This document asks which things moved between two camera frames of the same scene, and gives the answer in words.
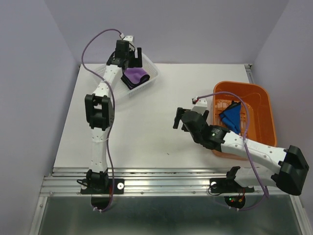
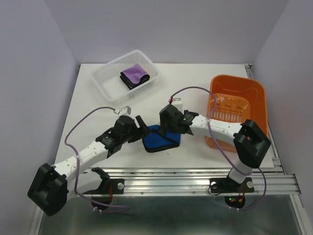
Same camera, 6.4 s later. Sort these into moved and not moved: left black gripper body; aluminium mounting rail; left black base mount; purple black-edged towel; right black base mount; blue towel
Moved: blue towel; left black gripper body
Not moved: aluminium mounting rail; right black base mount; left black base mount; purple black-edged towel
